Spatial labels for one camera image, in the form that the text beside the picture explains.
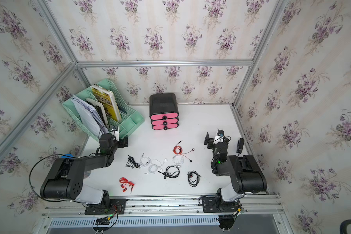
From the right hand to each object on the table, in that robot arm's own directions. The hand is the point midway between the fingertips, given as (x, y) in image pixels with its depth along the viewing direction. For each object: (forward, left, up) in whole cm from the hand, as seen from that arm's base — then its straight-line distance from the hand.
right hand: (217, 134), depth 90 cm
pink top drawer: (+9, +34, +6) cm, 36 cm away
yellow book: (+17, +71, +14) cm, 74 cm away
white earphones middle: (-18, +38, -9) cm, 43 cm away
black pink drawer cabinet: (+10, +34, +9) cm, 37 cm away
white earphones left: (-15, +45, -9) cm, 48 cm away
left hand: (0, +62, -2) cm, 62 cm away
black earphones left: (-14, +54, -9) cm, 56 cm away
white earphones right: (-13, +25, -10) cm, 30 cm away
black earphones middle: (-22, +32, -9) cm, 40 cm away
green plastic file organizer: (+13, +58, -2) cm, 60 cm away
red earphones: (-6, +24, -10) cm, 27 cm away
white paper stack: (+2, +79, +7) cm, 79 cm away
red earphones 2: (-27, +55, -10) cm, 62 cm away
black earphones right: (-24, +15, -9) cm, 30 cm away
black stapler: (-4, -16, -7) cm, 18 cm away
